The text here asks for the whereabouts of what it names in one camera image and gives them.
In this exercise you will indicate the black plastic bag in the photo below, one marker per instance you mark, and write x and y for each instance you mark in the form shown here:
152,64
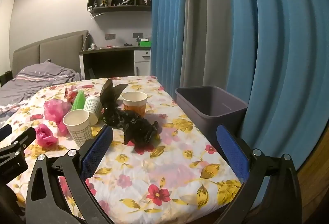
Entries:
136,128

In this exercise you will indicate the red snack wrapper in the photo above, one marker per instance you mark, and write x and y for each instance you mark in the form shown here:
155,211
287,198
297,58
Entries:
70,94

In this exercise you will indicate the grey wall socket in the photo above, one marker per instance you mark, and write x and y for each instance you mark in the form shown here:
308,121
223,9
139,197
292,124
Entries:
137,35
110,36

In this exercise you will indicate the grid pattern paper cup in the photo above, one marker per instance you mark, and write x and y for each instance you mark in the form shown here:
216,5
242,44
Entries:
79,131
93,107

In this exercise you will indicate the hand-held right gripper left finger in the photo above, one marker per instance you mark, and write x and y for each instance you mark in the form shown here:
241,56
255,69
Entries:
99,149

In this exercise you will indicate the white drawer cabinet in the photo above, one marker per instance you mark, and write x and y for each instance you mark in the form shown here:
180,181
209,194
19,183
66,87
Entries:
142,59

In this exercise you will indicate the grey upholstered headboard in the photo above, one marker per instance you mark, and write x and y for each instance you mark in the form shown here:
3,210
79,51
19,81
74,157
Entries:
59,49

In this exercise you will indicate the small black desk item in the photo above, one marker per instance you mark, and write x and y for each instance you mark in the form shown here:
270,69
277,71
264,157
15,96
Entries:
127,44

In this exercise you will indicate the floral blanket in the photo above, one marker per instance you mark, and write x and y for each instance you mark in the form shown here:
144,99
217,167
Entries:
154,167

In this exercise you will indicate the green box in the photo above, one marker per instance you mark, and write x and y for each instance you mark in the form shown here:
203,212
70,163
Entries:
144,43

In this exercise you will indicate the green foam net sleeve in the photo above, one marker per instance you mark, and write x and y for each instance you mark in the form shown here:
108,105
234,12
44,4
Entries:
78,102

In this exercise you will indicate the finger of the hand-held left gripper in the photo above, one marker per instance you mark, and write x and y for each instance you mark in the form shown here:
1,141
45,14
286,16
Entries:
23,139
5,132

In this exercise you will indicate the grey striped duvet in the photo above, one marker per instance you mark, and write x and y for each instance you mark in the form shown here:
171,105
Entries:
38,77

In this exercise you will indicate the pink plastic bag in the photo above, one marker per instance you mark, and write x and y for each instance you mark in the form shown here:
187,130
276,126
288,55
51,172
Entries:
46,136
54,110

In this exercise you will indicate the orange white bottle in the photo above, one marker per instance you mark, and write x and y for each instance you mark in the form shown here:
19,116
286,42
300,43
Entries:
133,108

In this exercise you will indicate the small white cup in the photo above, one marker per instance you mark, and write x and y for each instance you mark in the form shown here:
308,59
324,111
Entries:
93,46

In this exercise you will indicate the blue and grey curtain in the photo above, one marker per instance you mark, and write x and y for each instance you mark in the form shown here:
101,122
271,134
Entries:
270,46

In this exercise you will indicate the grey plastic bin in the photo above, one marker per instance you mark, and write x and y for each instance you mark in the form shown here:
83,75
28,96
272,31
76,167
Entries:
198,121

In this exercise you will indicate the dark wooden desk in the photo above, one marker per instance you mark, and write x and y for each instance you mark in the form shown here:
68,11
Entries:
110,48

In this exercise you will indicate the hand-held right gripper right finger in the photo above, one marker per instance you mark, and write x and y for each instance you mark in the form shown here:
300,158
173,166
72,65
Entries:
232,152

